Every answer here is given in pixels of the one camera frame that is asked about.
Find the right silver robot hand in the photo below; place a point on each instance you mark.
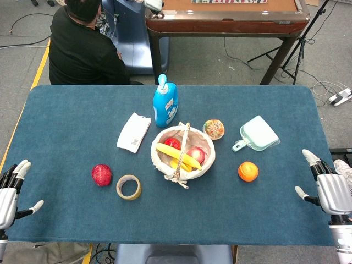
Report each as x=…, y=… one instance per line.
x=332, y=192

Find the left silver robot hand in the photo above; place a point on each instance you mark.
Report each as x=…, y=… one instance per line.
x=6, y=196

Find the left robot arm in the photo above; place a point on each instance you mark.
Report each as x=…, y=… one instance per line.
x=2, y=244

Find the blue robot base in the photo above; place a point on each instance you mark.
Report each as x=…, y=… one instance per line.
x=134, y=35

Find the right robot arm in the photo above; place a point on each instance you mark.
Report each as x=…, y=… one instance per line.
x=342, y=239

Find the white lined wicker basket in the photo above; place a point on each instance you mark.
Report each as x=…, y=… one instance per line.
x=182, y=156

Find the white sneaker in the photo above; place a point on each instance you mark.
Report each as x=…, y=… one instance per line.
x=343, y=167

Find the orange fruit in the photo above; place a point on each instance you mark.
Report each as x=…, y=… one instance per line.
x=248, y=171

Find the mint green dustpan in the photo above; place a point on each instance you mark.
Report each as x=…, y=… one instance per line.
x=257, y=136

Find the white power strip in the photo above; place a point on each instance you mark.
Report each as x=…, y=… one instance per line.
x=339, y=97

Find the beige tape roll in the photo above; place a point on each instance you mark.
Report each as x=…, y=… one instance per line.
x=129, y=187

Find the orange jelly cup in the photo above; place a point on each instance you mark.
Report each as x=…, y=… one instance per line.
x=213, y=129

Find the pale red apple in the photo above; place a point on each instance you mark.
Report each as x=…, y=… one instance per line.
x=196, y=154

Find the white paper packet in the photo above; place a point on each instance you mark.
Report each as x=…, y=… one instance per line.
x=134, y=132

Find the black tripod stand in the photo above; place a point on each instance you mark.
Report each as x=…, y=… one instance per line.
x=299, y=41

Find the short yellow banana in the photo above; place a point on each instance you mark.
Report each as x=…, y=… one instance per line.
x=180, y=165

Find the long yellow banana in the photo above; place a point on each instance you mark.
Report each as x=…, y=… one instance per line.
x=178, y=156

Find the blue table cloth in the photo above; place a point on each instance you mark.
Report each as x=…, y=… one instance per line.
x=176, y=165

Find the deep red apple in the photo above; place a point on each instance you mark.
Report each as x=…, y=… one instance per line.
x=172, y=143

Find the person in black shirt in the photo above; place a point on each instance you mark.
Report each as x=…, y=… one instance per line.
x=82, y=46

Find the blue grey chair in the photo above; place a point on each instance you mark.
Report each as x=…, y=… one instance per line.
x=174, y=254

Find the blue detergent bottle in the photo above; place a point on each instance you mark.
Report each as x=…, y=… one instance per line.
x=165, y=105

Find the brown mahjong table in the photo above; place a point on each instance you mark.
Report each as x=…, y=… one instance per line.
x=228, y=22

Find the row of mahjong tiles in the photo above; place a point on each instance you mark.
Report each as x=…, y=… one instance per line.
x=229, y=1

